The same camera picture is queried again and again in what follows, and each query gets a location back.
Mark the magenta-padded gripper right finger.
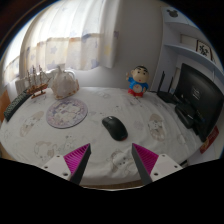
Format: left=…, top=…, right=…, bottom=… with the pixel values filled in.
left=131, top=143, right=184, bottom=186

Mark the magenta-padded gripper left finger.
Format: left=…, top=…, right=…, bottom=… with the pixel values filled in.
left=42, top=143, right=92, bottom=186

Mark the black computer mouse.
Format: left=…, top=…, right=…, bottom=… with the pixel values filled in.
left=101, top=115, right=129, bottom=142

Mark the round purple printed mouse pad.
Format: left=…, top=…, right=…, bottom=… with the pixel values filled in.
left=45, top=97, right=89, bottom=130

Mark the white printed tablecloth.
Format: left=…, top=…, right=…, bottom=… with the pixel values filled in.
left=0, top=86, right=214, bottom=187

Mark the black box under monitor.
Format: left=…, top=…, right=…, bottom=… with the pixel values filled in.
left=174, top=103, right=198, bottom=130

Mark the red flat packet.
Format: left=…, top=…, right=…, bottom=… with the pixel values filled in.
left=199, top=125, right=220, bottom=154

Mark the black router with antennas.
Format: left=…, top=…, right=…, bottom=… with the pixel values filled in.
left=155, top=70, right=181, bottom=104

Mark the large white conch shell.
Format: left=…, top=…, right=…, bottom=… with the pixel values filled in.
left=50, top=65, right=80, bottom=100

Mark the cartoon boy figurine with clock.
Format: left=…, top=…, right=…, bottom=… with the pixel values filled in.
left=125, top=65, right=150, bottom=98

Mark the black keyboard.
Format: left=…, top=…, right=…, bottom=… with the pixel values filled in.
left=3, top=89, right=33, bottom=123

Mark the wooden model sailing ship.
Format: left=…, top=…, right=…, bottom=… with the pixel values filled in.
left=23, top=64, right=52, bottom=100

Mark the black monitor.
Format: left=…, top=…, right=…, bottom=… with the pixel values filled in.
left=174, top=63, right=224, bottom=143

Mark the brown wooden chair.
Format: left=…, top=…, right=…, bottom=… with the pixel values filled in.
left=0, top=89, right=11, bottom=123

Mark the white curtain with star print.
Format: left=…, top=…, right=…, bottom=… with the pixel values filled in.
left=1, top=0, right=121, bottom=88

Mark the white wall shelf unit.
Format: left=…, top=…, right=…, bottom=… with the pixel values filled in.
left=159, top=6, right=224, bottom=81

